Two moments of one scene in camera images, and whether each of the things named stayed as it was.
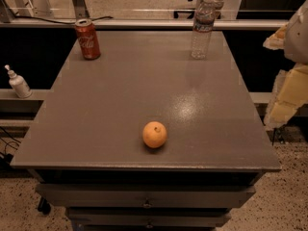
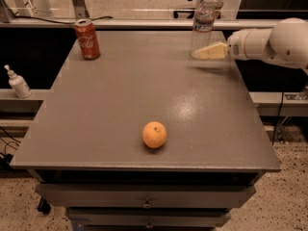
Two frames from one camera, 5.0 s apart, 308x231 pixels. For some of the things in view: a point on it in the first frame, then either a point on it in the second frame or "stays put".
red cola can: [88, 38] stays put
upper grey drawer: [143, 195] stays put
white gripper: [297, 38] -> [237, 46]
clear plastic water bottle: [202, 29] stays put
